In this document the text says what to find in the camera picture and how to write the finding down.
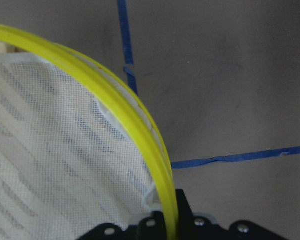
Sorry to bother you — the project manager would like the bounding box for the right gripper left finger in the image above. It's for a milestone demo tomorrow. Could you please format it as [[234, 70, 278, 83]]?
[[79, 211, 165, 240]]

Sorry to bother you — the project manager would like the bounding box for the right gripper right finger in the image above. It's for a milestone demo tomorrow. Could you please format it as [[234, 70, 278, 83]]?
[[176, 189, 284, 240]]

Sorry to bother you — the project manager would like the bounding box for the yellow steamer layer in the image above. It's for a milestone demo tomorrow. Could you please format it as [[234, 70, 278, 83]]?
[[0, 24, 179, 240]]

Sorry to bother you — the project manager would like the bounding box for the white mesh steamer cloth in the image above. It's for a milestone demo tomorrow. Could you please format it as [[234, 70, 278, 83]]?
[[0, 52, 161, 240]]

